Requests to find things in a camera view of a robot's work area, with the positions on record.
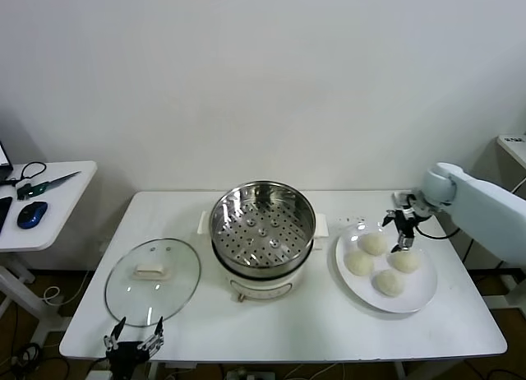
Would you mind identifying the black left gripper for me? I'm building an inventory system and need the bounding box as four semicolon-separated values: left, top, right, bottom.
103;315;166;380

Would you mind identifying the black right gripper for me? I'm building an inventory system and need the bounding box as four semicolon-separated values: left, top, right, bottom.
381;193;431;254

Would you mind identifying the white steamed baozi bun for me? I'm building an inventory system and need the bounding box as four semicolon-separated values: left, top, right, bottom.
344;251;375;276
388;250;422;274
358;231;389;257
371;269;405;298

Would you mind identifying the glass lid with cream handle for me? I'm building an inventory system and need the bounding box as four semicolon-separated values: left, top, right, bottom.
104;238;202;328

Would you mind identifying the stainless steel steamer basket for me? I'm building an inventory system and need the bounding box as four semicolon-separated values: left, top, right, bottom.
208;181;316;276

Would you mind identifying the white round plate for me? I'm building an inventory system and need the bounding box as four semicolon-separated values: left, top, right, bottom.
335;221;438;314

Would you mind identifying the white electric cooker base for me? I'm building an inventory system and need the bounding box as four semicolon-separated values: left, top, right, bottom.
197;209;330;304

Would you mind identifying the white side table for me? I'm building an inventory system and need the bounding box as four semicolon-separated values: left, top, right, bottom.
0;160;98;348

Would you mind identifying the blue computer mouse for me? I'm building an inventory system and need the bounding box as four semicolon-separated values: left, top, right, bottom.
16;201;48;229

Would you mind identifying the black keyboard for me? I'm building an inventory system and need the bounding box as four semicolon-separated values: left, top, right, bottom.
0;196;14;235

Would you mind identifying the black laptop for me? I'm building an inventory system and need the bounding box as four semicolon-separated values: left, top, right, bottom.
0;141;14;183

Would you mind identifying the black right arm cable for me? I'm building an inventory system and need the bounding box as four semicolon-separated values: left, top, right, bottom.
413;223;461;240

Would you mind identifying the white floor cable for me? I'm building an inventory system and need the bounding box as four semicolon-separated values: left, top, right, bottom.
40;268;94;307

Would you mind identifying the green handled dark blade tool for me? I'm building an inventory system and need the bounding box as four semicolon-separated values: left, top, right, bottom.
16;170;82;201

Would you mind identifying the black looped cable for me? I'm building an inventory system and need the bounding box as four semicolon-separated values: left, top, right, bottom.
0;161;47;188

